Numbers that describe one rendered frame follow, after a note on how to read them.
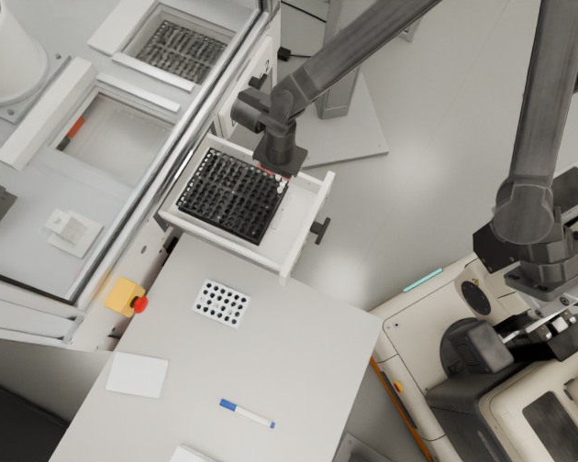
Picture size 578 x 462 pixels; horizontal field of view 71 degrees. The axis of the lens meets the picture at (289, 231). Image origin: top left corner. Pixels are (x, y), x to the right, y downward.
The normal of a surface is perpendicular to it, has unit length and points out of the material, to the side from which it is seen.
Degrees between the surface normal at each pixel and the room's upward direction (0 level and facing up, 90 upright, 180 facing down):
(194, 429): 0
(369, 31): 60
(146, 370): 0
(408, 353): 0
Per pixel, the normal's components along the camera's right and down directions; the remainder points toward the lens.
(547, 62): -0.51, 0.48
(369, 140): 0.04, -0.29
